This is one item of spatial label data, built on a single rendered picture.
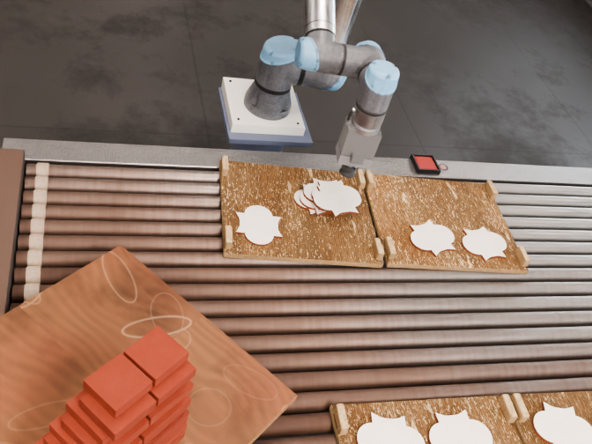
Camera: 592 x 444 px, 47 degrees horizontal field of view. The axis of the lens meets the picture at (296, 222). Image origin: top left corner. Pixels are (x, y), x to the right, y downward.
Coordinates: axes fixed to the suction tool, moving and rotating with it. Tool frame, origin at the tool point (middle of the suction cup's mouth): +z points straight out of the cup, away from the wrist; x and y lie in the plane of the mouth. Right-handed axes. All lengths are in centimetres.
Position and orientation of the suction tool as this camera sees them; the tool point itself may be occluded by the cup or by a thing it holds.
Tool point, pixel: (347, 172)
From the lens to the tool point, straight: 178.0
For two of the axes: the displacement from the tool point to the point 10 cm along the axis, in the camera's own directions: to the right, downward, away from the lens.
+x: -0.3, -7.1, 7.1
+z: -2.2, 7.0, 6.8
